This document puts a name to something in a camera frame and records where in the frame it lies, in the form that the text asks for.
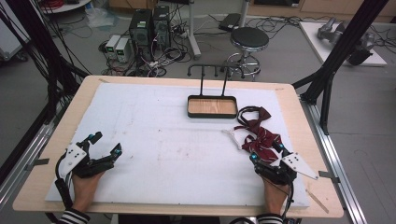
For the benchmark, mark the thin wooden stick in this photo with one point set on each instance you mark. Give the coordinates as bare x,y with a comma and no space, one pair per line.
317,201

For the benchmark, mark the white floor board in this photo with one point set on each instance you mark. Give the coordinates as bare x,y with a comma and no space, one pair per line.
314,43

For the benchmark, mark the white round table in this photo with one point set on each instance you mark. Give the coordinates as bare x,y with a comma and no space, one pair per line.
67,6

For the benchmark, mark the dark red cloth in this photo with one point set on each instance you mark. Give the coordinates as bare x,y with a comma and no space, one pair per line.
262,141

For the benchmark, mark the white foam mat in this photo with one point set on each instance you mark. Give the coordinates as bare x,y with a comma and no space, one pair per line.
162,146

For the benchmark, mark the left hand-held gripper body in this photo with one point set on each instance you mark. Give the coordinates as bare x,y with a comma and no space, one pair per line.
73,155

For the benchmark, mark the black flat box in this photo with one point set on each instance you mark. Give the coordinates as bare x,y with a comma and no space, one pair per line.
229,21

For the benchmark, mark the black metal frame post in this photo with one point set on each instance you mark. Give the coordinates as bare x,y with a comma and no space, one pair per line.
342,46

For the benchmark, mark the aluminium table rail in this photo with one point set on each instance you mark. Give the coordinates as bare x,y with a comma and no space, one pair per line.
28,155
339,174

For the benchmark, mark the black rack with wooden tray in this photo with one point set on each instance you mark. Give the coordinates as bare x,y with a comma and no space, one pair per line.
211,106

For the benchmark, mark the grey-legged desk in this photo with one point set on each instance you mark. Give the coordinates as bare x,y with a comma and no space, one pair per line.
193,34

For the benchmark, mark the person's right hand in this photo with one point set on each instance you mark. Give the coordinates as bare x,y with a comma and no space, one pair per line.
274,196

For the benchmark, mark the black computer tower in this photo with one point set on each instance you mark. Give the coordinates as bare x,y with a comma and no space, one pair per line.
162,28
140,34

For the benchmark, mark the white power supply unit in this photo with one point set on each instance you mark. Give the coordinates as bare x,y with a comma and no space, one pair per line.
112,45
123,49

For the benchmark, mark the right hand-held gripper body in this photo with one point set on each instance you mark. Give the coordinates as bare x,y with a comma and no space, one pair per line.
280,171

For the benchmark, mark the person's left hand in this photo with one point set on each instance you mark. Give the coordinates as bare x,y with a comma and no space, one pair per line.
84,189

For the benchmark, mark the black round stool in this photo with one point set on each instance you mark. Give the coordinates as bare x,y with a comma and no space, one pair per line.
249,37

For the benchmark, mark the clear plastic bag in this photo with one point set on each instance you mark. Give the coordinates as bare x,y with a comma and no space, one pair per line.
99,17

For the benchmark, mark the wooden drawer cabinet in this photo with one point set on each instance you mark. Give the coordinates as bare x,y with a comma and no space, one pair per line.
327,6

